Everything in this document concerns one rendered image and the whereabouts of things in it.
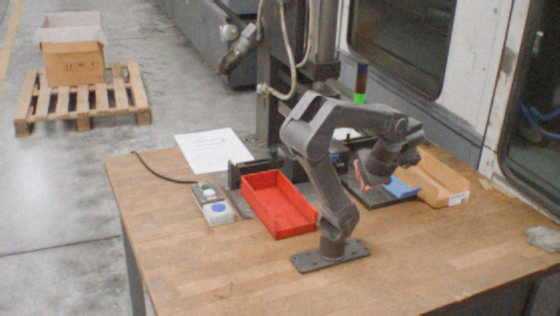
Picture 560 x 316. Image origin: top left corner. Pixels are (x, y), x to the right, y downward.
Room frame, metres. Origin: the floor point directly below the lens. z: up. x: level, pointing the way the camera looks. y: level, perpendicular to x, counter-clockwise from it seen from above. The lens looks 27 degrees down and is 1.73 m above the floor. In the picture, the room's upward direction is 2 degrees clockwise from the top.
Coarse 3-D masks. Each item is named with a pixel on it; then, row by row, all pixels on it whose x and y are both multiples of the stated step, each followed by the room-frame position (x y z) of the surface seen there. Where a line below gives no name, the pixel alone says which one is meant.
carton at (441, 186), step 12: (432, 156) 1.51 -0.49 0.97; (408, 168) 1.43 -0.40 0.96; (420, 168) 1.55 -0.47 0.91; (432, 168) 1.50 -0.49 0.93; (444, 168) 1.45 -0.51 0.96; (408, 180) 1.42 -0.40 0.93; (420, 180) 1.38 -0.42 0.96; (432, 180) 1.47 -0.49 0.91; (444, 180) 1.44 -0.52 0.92; (456, 180) 1.40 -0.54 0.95; (468, 180) 1.36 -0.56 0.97; (420, 192) 1.37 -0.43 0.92; (432, 192) 1.32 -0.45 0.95; (444, 192) 1.40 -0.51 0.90; (456, 192) 1.39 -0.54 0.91; (468, 192) 1.36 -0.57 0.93; (432, 204) 1.32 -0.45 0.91; (444, 204) 1.32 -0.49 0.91
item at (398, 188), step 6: (396, 180) 1.43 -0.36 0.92; (384, 186) 1.39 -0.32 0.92; (390, 186) 1.39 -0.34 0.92; (396, 186) 1.39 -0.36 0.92; (402, 186) 1.39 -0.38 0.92; (408, 186) 1.39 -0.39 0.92; (396, 192) 1.36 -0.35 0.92; (402, 192) 1.36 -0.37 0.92; (408, 192) 1.33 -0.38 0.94; (414, 192) 1.35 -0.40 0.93
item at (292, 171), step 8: (280, 152) 1.49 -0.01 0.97; (288, 160) 1.44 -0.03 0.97; (344, 160) 1.49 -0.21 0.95; (280, 168) 1.48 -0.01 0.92; (288, 168) 1.44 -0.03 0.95; (296, 168) 1.42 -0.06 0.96; (336, 168) 1.48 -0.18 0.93; (344, 168) 1.49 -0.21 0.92; (288, 176) 1.43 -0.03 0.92; (296, 176) 1.42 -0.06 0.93; (304, 176) 1.43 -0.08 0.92
